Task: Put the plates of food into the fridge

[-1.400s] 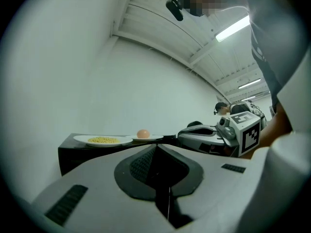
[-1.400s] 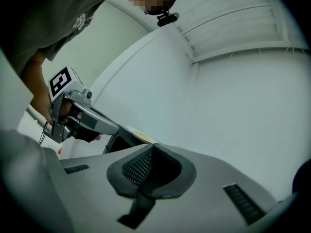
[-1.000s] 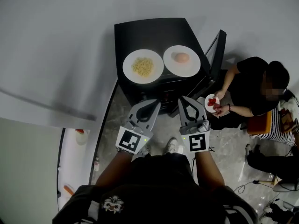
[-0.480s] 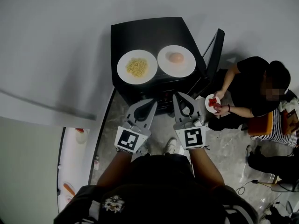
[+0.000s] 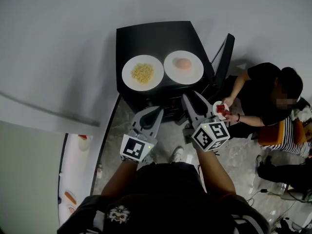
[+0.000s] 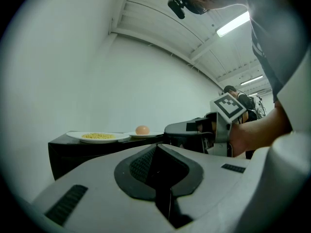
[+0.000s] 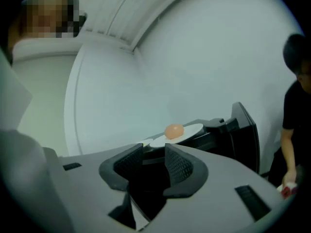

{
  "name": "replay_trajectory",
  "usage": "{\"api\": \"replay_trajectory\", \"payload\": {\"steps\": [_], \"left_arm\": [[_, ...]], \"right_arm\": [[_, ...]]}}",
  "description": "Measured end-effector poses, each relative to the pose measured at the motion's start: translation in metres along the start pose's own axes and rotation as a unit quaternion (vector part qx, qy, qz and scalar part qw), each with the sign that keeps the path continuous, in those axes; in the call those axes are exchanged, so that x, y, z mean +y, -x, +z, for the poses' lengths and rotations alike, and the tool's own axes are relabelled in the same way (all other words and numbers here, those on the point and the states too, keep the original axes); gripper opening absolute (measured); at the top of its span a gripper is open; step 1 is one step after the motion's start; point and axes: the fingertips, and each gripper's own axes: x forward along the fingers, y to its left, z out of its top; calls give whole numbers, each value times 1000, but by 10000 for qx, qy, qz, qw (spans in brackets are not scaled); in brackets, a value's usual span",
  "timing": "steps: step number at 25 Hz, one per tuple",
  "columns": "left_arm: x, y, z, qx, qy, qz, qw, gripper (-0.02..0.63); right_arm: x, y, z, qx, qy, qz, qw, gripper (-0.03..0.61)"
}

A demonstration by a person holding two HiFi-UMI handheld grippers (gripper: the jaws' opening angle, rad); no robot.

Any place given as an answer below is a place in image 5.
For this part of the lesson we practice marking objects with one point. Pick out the small white red bottle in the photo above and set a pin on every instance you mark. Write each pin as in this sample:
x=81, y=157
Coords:
x=99, y=171

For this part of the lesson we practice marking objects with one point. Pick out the orange stool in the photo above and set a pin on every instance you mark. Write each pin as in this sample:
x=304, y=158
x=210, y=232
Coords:
x=270, y=135

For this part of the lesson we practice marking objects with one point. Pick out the white plate with noodles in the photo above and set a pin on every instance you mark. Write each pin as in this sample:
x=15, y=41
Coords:
x=128, y=79

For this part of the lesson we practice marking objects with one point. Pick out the small bowl with red food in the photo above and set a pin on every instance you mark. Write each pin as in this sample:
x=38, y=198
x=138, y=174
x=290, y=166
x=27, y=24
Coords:
x=223, y=116

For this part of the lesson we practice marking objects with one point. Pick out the person's left forearm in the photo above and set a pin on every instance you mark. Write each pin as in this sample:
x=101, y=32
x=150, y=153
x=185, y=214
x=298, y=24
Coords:
x=119, y=177

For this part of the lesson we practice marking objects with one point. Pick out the person's right white shoe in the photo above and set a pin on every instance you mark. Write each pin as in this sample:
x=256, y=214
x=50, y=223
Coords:
x=177, y=153

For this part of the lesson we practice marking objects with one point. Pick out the black white striped cloth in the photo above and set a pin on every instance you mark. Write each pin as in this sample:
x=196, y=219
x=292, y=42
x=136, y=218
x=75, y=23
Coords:
x=290, y=135

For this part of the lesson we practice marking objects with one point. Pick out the orange sausage toy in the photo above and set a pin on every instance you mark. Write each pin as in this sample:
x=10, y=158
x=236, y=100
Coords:
x=70, y=197

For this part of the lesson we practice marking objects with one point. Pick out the white cake slice toy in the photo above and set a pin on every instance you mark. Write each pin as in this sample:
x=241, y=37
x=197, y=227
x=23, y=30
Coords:
x=84, y=142

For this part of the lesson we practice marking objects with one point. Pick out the person's right forearm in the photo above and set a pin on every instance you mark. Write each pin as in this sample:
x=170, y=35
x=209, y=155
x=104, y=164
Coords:
x=214, y=172

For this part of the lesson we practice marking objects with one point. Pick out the black mini fridge cabinet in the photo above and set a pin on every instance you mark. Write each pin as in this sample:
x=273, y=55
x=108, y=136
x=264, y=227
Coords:
x=156, y=40

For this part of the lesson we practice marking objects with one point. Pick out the red strawberries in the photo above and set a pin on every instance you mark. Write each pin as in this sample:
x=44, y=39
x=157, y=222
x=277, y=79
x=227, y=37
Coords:
x=220, y=108

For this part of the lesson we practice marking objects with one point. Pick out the red white round toy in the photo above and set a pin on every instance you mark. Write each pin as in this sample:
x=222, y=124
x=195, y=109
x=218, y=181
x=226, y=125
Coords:
x=71, y=209

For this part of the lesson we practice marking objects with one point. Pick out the grey-green window blind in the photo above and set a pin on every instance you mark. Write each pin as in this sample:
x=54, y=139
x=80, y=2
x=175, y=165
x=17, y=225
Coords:
x=24, y=179

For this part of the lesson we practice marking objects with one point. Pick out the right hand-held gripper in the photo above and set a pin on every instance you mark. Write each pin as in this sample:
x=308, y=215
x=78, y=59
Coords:
x=212, y=138

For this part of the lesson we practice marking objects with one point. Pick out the white plate with bun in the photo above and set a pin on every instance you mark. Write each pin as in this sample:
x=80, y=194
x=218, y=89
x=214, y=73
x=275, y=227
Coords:
x=192, y=77

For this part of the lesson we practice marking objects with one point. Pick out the white shelf with food items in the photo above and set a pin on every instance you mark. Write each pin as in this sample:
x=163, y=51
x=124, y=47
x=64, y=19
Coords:
x=73, y=174

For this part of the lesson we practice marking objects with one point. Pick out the person's black clothing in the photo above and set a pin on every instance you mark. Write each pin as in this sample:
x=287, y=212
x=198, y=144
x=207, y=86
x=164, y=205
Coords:
x=165, y=199

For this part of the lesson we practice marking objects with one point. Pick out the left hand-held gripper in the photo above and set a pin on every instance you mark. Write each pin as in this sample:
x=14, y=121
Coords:
x=132, y=147

